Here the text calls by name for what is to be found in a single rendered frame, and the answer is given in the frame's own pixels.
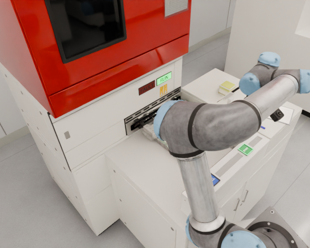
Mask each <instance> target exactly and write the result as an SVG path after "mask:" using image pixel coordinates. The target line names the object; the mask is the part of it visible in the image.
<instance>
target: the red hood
mask: <svg viewBox="0 0 310 248"><path fill-rule="evenodd" d="M191 1H192V0H0V63H1V64H2V65H3V66H4V67H5V68H6V69H7V70H8V71H9V72H10V73H11V74H12V75H13V76H14V77H15V78H16V79H17V80H18V81H19V82H20V83H21V84H22V85H23V86H24V87H25V88H26V89H27V91H28V92H29V93H30V94H31V95H32V96H33V97H34V98H35V99H36V100H37V101H38V102H39V103H40V104H41V105H42V106H43V107H44V108H45V109H46V110H47V111H48V112H49V113H50V114H51V115H52V116H53V117H54V118H55V119H56V118H58V117H60V116H62V115H64V114H66V113H68V112H70V111H72V110H74V109H76V108H78V107H80V106H82V105H84V104H86V103H88V102H90V101H92V100H94V99H96V98H98V97H100V96H102V95H104V94H106V93H108V92H110V91H112V90H114V89H116V88H118V87H120V86H122V85H124V84H126V83H128V82H130V81H132V80H134V79H136V78H138V77H140V76H142V75H144V74H146V73H148V72H150V71H152V70H154V69H156V68H158V67H160V66H162V65H164V64H166V63H168V62H170V61H172V60H174V59H176V58H178V57H180V56H182V55H184V54H186V53H188V47H189V32H190V17H191Z"/></svg>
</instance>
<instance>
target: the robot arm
mask: <svg viewBox="0 0 310 248"><path fill-rule="evenodd" d="M279 63H280V56H279V55H278V54H276V53H273V52H263V53H261V54H260V56H259V59H258V62H257V64H256V65H255V66H254V67H253V68H252V69H251V70H250V71H249V72H248V73H246V74H245V75H244V76H243V77H242V78H241V79H240V81H239V88H240V90H241V92H242V93H244V94H245V95H247V96H246V97H245V98H244V99H243V100H242V99H239V100H235V101H233V102H231V103H229V104H208V103H199V102H190V101H183V100H171V101H168V102H166V103H164V104H163V105H161V107H160V108H159V109H158V111H157V113H156V116H155V119H154V132H155V135H156V136H157V138H159V139H160V140H162V141H166V144H167V147H168V150H169V153H170V155H171V156H173V157H175V158H176V159H177V162H178V166H179V169H180V173H181V176H182V179H183V183H184V186H185V190H186V194H187V198H188V201H189V205H190V208H191V212H190V214H189V216H188V217H187V220H186V223H187V225H186V226H185V230H186V236H187V238H188V239H189V240H190V241H191V242H192V243H193V244H194V245H196V246H197V247H199V248H291V245H290V243H289V241H288V240H287V239H286V238H285V236H284V235H283V234H281V233H280V232H279V231H277V230H275V229H273V228H269V227H259V228H256V229H254V230H253V231H249V230H246V229H244V228H242V227H240V226H238V225H235V224H233V223H231V222H229V221H227V220H226V218H225V214H224V211H223V209H222V208H221V207H220V206H218V204H217V199H216V194H215V190H214V185H213V181H212V176H211V172H210V167H209V163H208V158H207V154H206V151H221V150H224V149H228V148H231V147H233V146H236V145H238V144H240V143H242V142H244V141H246V140H248V139H249V138H250V137H252V136H253V135H254V134H255V133H256V132H257V131H258V130H259V129H260V128H261V125H262V122H263V121H264V120H265V119H267V118H268V117H269V116H270V117H271V119H272V120H273V121H274V122H277V121H279V120H280V119H282V118H283V117H284V113H283V112H282V111H281V110H280V109H279V108H280V107H281V106H282V105H283V104H284V103H286V102H287V101H288V100H289V99H290V98H291V97H292V96H293V95H295V94H296V93H299V94H302V93H310V70H309V69H278V67H279Z"/></svg>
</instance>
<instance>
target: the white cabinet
mask: <svg viewBox="0 0 310 248"><path fill-rule="evenodd" d="M293 130H294V128H293V129H292V130H291V131H290V132H289V133H288V134H287V135H286V136H285V137H284V138H283V139H282V140H281V141H280V142H279V143H278V144H277V145H276V146H275V147H274V148H273V149H272V150H270V151H269V152H268V153H267V154H266V155H265V156H264V158H263V159H262V160H261V161H260V162H259V163H258V164H257V165H256V166H255V167H254V168H253V169H252V170H251V171H250V172H249V173H248V174H247V175H246V176H245V177H244V178H243V179H242V180H241V181H240V182H239V183H238V184H237V185H236V186H235V187H234V188H233V189H232V190H231V191H229V192H228V193H227V194H226V195H225V196H224V197H223V198H222V199H221V200H220V201H219V202H218V206H220V207H221V208H222V209H223V211H224V214H225V218H226V220H227V221H229V222H231V223H233V222H238V221H241V220H242V219H243V218H244V216H245V215H246V214H247V213H248V212H249V211H250V210H251V209H252V208H253V206H254V205H255V204H256V203H257V202H258V201H259V200H260V199H261V198H262V197H263V195H264V194H265V191H266V189H267V187H268V185H269V183H270V180H271V178H272V176H273V174H274V172H275V169H276V167H277V165H278V163H279V161H280V158H281V156H282V154H283V152H284V150H285V147H286V145H287V143H288V141H289V139H290V136H291V134H292V132H293ZM105 158H106V162H107V166H108V170H109V175H110V179H111V183H112V188H113V192H114V196H115V200H116V204H117V208H118V213H119V217H120V220H121V221H122V222H123V223H124V224H125V225H126V226H127V228H128V229H129V230H130V231H131V232H132V233H133V235H134V236H135V237H136V238H137V239H138V240H139V241H140V243H141V244H142V245H143V246H144V247H145V248H197V246H196V245H194V244H193V243H192V242H191V241H190V240H189V239H188V238H187V236H186V233H185V232H184V231H183V230H182V229H181V228H180V227H179V226H178V225H177V224H176V223H175V222H174V221H173V220H172V219H171V218H170V217H169V216H168V215H167V214H166V213H165V212H164V211H163V210H162V209H161V208H160V207H159V206H158V205H157V204H156V203H154V202H153V201H152V200H151V199H150V198H149V197H148V196H147V195H146V194H145V193H144V192H143V191H142V190H141V189H140V188H139V187H138V186H137V185H136V184H135V183H134V182H133V181H132V180H131V179H130V178H129V177H128V176H127V175H126V174H125V173H124V172H123V171H122V170H121V169H120V168H118V167H117V166H116V165H115V164H114V163H113V162H112V161H111V160H110V159H109V158H108V157H107V156H106V155H105Z"/></svg>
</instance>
